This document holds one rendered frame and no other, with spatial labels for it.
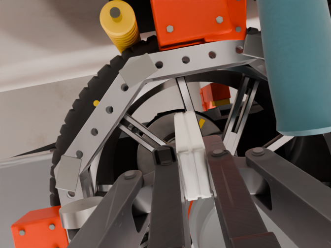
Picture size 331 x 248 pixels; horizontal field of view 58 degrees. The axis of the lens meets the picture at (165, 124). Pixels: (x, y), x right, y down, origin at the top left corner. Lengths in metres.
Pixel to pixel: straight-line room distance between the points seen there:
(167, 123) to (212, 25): 0.57
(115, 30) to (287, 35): 0.27
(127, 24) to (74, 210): 0.33
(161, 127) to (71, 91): 3.50
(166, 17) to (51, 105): 4.10
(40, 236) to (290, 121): 0.43
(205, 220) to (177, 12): 0.32
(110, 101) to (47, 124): 4.09
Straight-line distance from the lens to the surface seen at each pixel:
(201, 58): 0.50
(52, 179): 0.63
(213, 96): 2.66
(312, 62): 0.41
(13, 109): 4.77
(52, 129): 4.55
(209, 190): 0.16
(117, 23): 0.52
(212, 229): 0.38
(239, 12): 0.53
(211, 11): 0.51
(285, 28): 0.42
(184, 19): 0.50
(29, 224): 0.57
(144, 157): 1.04
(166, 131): 1.03
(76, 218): 0.29
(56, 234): 0.56
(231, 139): 0.62
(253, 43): 0.52
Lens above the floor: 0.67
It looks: 3 degrees up
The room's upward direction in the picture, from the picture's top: 169 degrees clockwise
